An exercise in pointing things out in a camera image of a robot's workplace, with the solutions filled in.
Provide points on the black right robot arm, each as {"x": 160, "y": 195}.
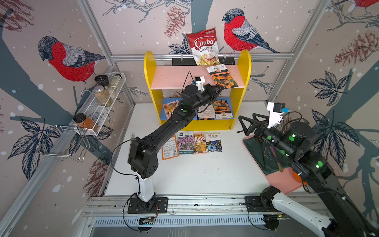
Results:
{"x": 296, "y": 146}

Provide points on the blue flower seed bag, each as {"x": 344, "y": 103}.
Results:
{"x": 213, "y": 142}

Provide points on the red Chuba chips bag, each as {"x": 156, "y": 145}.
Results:
{"x": 204, "y": 47}

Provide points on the white text seed bag lower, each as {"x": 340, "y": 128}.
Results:
{"x": 206, "y": 113}

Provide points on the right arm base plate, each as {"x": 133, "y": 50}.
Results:
{"x": 259, "y": 204}

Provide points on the orange white seed bag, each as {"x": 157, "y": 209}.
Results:
{"x": 170, "y": 149}

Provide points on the orange flower seed bag lower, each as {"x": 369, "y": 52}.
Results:
{"x": 222, "y": 109}

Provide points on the silver lid spice jar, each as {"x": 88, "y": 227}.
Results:
{"x": 103, "y": 96}

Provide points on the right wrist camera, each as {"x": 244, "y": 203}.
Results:
{"x": 276, "y": 113}

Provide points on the orange flower seed bag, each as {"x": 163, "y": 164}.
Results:
{"x": 221, "y": 76}
{"x": 222, "y": 109}

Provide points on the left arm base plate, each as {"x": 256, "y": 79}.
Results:
{"x": 154, "y": 205}

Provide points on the orange flower seed bag top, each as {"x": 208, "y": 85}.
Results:
{"x": 221, "y": 76}

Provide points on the white wire spice rack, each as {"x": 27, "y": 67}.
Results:
{"x": 100, "y": 114}

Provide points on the market stall bag lower left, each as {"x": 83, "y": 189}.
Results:
{"x": 169, "y": 108}

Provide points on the black wall bracket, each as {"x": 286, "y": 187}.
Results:
{"x": 191, "y": 61}

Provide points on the pink tray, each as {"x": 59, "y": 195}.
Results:
{"x": 284, "y": 181}

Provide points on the black lid spice jar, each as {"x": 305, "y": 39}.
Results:
{"x": 103, "y": 80}

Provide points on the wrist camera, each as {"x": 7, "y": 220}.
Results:
{"x": 199, "y": 82}
{"x": 276, "y": 113}

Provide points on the yellow two-tier shelf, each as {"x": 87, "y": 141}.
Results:
{"x": 174, "y": 78}

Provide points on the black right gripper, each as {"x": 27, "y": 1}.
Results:
{"x": 263, "y": 129}

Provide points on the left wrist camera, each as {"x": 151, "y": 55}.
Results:
{"x": 199, "y": 82}

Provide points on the purple flower seed bag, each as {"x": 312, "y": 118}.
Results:
{"x": 185, "y": 142}

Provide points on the orange sauce jar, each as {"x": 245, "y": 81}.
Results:
{"x": 84, "y": 121}

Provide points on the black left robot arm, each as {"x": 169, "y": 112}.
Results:
{"x": 143, "y": 154}

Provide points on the chrome wire hook rack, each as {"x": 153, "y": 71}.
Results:
{"x": 73, "y": 144}

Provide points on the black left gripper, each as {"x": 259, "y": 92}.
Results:
{"x": 208, "y": 90}

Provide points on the market stall seed bag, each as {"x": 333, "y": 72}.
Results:
{"x": 199, "y": 142}

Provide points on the clear spice jar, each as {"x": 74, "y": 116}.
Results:
{"x": 116, "y": 81}

